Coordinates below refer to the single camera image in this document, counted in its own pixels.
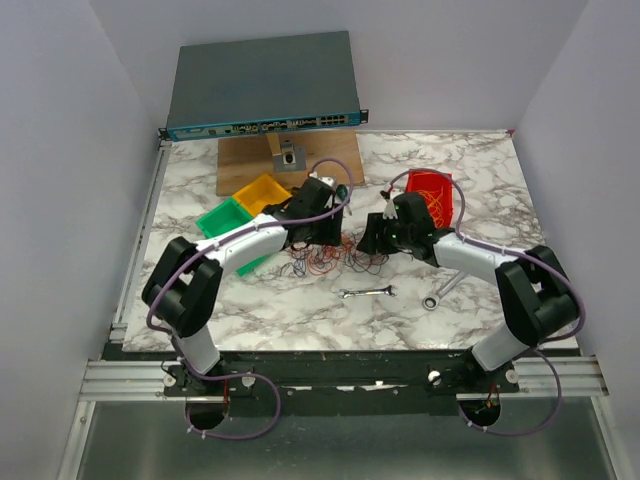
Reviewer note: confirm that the yellow plastic bin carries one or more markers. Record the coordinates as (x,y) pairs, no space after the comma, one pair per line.
(261,192)

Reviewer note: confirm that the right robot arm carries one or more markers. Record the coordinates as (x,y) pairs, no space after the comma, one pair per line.
(536,297)

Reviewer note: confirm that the silver ratchet wrench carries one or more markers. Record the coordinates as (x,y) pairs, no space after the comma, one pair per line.
(431,301)

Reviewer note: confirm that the aluminium frame rail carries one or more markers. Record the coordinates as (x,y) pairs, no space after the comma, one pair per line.
(125,381)

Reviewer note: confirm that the silver open-end wrench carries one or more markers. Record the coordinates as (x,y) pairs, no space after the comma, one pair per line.
(386,291)

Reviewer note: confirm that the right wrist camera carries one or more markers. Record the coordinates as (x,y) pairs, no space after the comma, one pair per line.
(390,210)

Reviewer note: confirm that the red plastic bin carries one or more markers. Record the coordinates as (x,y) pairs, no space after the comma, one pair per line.
(437,193)

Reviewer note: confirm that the grey blue network switch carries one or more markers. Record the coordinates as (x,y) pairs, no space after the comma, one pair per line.
(252,87)

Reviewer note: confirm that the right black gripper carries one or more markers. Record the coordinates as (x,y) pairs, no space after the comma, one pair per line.
(370,242)

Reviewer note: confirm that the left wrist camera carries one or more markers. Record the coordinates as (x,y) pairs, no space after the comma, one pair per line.
(326,184)

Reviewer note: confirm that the wooden board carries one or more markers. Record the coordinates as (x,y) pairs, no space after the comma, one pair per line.
(243,159)

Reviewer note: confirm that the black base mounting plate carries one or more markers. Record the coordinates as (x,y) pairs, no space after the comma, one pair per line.
(340,383)

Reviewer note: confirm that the grey metal socket bracket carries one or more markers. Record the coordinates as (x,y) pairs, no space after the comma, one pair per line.
(287,157)

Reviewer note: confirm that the green handle screwdriver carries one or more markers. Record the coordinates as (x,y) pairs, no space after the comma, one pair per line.
(343,194)

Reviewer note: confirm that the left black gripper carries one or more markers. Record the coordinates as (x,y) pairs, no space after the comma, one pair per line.
(331,234)

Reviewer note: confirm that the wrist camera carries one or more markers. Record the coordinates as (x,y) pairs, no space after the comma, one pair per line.
(390,210)
(326,184)

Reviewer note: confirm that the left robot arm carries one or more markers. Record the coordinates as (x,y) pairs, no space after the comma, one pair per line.
(182,289)

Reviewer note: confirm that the green plastic bin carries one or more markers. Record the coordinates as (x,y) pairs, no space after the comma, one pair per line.
(227,216)

